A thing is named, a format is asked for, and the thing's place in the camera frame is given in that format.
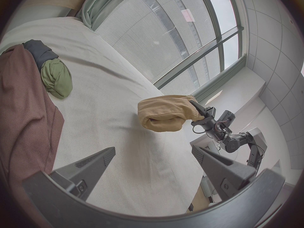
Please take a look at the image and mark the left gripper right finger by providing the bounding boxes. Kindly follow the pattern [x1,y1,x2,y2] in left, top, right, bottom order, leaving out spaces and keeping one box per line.
[191,144,257,202]

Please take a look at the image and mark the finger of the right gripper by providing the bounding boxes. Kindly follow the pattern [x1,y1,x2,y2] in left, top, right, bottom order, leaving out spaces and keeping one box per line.
[189,100,207,117]

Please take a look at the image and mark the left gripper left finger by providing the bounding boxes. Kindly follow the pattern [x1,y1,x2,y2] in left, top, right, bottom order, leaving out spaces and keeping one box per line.
[49,146,116,201]

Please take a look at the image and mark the tan shorts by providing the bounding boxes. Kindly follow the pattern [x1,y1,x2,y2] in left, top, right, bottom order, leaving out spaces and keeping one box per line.
[137,94,199,133]

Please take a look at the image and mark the bed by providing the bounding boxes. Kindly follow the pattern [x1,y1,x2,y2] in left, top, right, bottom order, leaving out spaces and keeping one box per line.
[0,0,206,217]

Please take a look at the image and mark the window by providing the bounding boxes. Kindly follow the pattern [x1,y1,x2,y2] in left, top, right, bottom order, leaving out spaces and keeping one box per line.
[91,0,245,99]

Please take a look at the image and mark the brown garment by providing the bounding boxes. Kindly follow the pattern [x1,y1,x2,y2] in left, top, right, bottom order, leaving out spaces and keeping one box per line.
[0,44,65,213]

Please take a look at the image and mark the green garment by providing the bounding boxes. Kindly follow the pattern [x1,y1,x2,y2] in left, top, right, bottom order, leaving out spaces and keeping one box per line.
[40,58,73,100]

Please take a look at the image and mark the black garment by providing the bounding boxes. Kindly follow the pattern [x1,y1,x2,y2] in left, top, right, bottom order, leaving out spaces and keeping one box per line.
[22,39,59,71]

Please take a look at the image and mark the grey-green curtain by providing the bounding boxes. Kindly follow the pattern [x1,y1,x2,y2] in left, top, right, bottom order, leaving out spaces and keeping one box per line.
[79,0,143,31]

